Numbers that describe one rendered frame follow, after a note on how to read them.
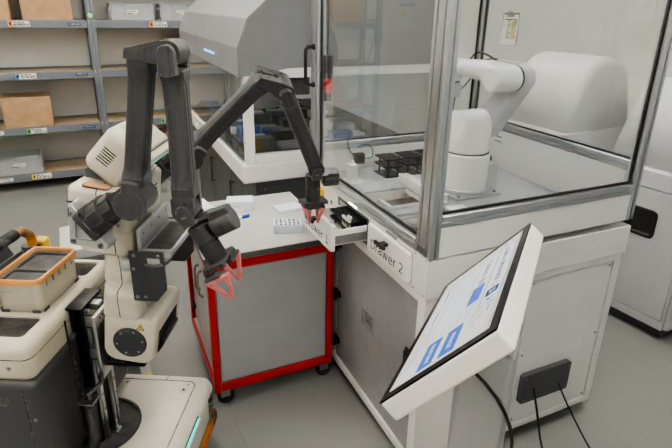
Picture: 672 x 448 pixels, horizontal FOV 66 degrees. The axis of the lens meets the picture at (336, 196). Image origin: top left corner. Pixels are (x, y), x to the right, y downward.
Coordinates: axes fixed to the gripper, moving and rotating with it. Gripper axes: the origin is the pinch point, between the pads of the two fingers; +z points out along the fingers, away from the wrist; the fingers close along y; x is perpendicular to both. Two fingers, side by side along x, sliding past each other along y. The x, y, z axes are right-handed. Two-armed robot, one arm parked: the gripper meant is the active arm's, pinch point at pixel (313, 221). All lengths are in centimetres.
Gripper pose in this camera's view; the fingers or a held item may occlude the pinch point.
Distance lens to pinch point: 205.0
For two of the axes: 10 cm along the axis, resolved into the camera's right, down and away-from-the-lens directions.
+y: 9.2, -1.4, 3.8
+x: -4.0, -3.3, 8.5
